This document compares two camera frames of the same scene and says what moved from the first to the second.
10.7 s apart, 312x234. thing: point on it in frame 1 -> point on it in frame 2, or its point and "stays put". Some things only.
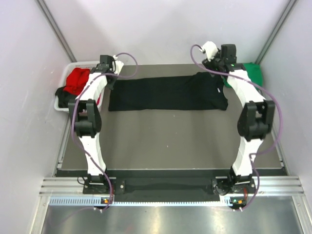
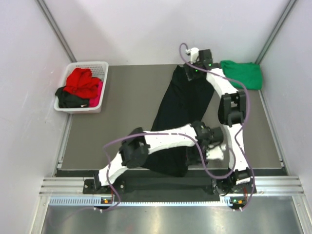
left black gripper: (110, 86) -> (206, 146)
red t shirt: (76, 80) stays put
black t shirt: (202, 91) -> (183, 102)
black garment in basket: (64, 97) stays put
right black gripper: (208, 65) -> (188, 68)
